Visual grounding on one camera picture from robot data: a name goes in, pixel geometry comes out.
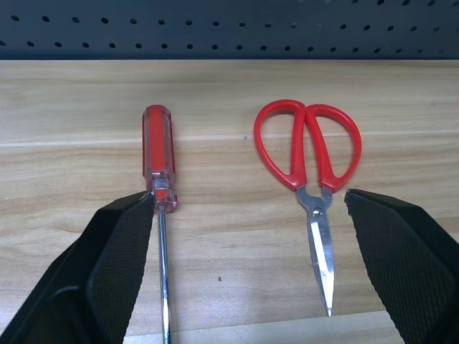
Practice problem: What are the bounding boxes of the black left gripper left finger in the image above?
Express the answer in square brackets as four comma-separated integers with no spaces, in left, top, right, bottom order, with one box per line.
[0,191,158,344]

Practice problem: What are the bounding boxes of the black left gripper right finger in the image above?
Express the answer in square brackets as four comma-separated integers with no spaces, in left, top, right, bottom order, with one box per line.
[344,188,459,344]

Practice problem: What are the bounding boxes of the red clear-handled screwdriver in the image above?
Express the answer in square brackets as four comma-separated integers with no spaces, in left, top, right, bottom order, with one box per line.
[141,103,179,344]

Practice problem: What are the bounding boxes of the red-handled scissors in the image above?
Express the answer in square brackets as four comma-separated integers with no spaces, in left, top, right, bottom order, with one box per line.
[253,99,362,318]

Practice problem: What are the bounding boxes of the dark perforated pegboard panel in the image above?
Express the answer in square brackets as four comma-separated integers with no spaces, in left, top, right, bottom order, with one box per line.
[0,0,459,61]

